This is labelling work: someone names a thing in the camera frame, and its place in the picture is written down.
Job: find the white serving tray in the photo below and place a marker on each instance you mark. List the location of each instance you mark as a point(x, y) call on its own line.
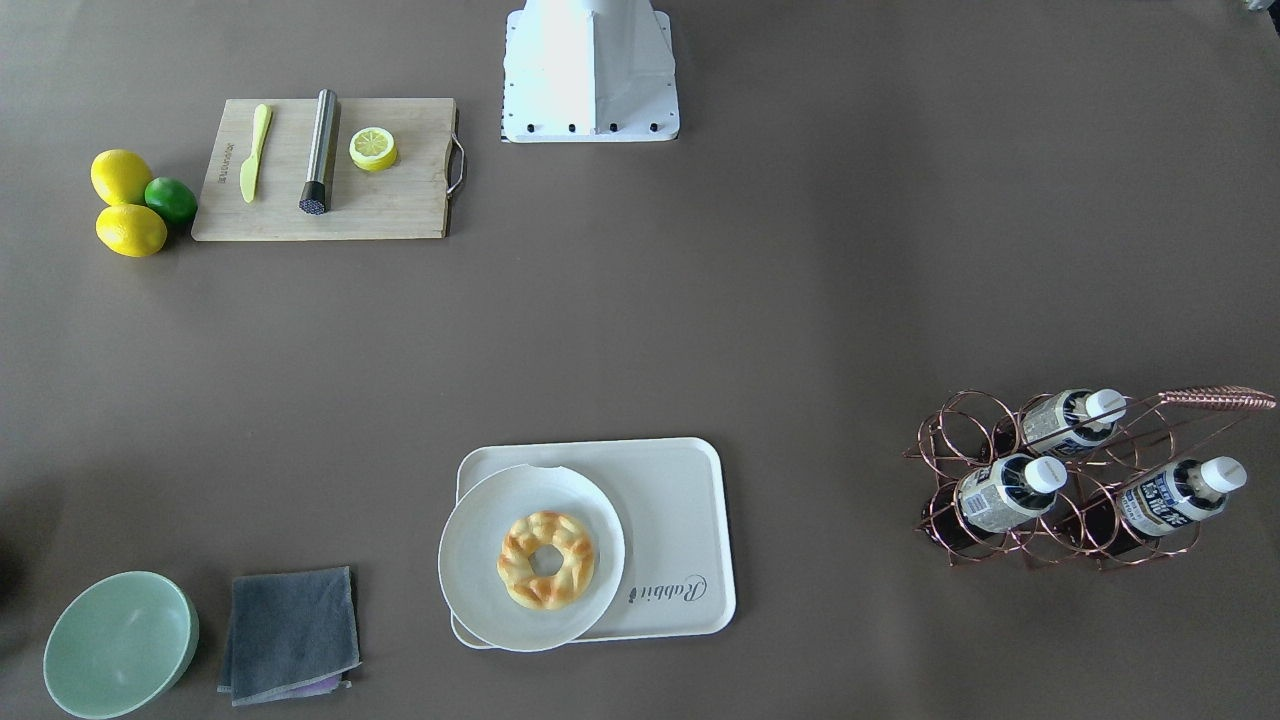
point(669, 494)

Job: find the yellow lemon upper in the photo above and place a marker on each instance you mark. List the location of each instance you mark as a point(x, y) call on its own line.
point(120, 177)

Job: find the half lemon slice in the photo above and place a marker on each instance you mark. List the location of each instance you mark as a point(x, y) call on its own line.
point(373, 149)

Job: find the yellow lemon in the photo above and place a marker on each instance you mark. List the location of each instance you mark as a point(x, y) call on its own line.
point(131, 230)
point(120, 177)

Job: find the steel cylindrical muddler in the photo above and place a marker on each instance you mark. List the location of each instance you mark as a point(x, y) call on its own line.
point(314, 199)

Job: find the yellow lemon lower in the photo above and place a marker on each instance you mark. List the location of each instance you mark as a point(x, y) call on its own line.
point(131, 230)

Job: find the copper wire bottle rack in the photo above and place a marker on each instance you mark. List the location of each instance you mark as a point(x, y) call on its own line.
point(1172, 425)

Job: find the braided ring pastry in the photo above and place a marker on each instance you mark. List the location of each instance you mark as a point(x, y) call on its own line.
point(547, 560)

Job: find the mint green bowl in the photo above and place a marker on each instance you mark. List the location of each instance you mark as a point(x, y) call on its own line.
point(119, 645)

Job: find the white round plate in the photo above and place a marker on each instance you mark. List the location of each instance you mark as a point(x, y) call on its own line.
point(471, 544)

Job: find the yellow plastic knife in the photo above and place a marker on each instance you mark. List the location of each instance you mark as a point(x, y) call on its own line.
point(249, 172)

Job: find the tea bottle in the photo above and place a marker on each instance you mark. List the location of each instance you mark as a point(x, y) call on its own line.
point(1179, 495)
point(994, 499)
point(1068, 425)

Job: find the green lime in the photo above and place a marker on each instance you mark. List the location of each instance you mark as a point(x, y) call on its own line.
point(172, 199)

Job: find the wooden cutting board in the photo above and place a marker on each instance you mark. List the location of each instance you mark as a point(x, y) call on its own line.
point(408, 201)

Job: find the tea bottle front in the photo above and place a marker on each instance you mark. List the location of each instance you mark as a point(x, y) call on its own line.
point(1179, 495)

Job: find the grey folded cloth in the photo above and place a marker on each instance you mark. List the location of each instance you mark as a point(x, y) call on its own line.
point(291, 635)

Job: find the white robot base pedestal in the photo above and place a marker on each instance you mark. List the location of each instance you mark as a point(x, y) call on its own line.
point(589, 72)

